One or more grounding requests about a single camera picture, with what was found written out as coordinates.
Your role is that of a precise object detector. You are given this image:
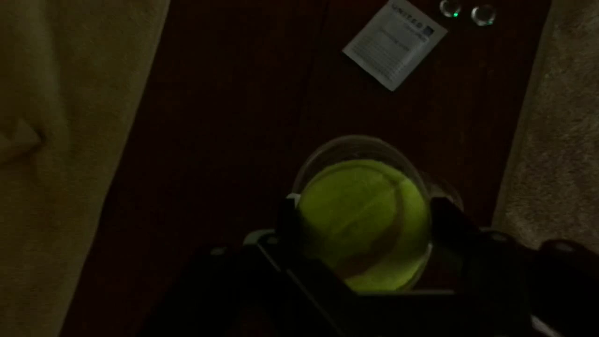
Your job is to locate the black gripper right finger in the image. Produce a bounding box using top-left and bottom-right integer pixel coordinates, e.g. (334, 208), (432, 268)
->
(426, 196), (478, 288)

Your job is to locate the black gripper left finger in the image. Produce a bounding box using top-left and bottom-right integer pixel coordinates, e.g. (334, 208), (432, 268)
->
(274, 195), (308, 271)

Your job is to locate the yellow-green tennis ball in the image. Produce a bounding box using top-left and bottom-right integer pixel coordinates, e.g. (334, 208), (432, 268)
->
(297, 159), (430, 292)

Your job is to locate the clear plastic cup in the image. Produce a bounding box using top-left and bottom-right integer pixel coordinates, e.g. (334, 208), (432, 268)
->
(291, 135), (463, 290)

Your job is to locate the tan cloth right side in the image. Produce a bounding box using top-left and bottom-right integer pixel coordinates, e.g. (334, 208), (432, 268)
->
(492, 0), (599, 251)

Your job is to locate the tan cloth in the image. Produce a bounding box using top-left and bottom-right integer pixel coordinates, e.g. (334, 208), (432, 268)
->
(0, 0), (171, 337)
(492, 0), (599, 251)

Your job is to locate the tan cloth left side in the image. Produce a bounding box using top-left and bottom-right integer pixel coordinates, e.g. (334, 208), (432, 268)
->
(0, 0), (171, 337)

